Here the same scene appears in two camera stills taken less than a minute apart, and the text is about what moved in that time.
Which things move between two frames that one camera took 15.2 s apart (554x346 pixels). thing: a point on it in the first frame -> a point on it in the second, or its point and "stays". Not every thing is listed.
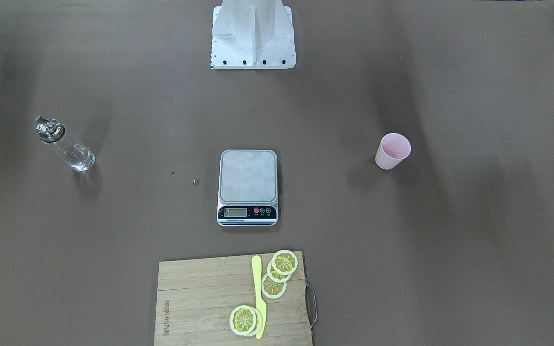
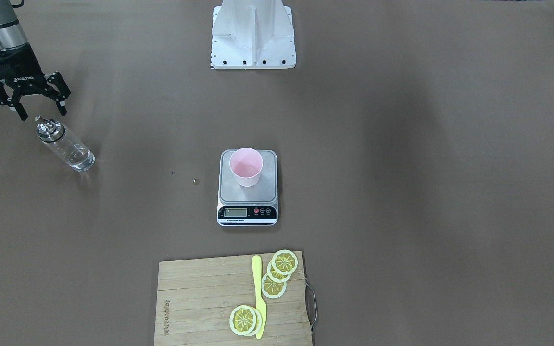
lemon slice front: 243,320 stays
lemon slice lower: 272,289 stays
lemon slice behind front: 258,324 stays
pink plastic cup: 394,148 -> 246,164
